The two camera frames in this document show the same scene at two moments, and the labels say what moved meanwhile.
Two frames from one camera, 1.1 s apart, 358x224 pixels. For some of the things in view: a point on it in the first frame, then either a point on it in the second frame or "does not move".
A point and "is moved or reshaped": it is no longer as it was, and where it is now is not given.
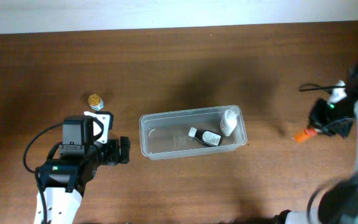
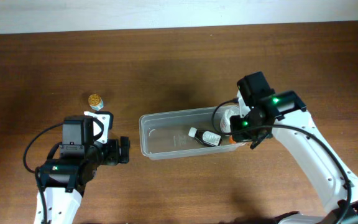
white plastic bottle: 229,121 does not move
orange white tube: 303,135 is moved or reshaped
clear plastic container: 164,135 does not move
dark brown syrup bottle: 206,137 does not move
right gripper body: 319,121 to 238,129
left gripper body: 123,149 does not move
